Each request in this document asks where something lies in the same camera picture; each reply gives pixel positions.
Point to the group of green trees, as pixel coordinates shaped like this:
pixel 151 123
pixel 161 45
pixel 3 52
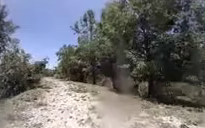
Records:
pixel 140 40

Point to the green bushes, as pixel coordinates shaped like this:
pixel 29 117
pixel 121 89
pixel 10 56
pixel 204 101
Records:
pixel 6 66

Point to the pale stony dirt path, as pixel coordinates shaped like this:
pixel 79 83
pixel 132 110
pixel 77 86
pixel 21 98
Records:
pixel 66 106

